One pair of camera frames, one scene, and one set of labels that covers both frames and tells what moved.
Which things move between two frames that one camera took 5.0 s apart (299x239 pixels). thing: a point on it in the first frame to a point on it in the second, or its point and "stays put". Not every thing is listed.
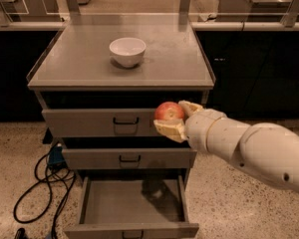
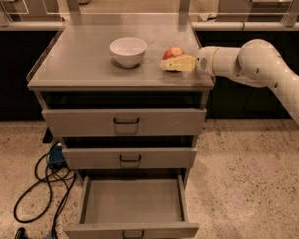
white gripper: [197, 129] to [205, 61]
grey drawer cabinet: [99, 86] stays put
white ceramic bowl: [128, 51] stays put
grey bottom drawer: [133, 207] stays put
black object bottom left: [21, 234] stays put
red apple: [168, 111] to [173, 51]
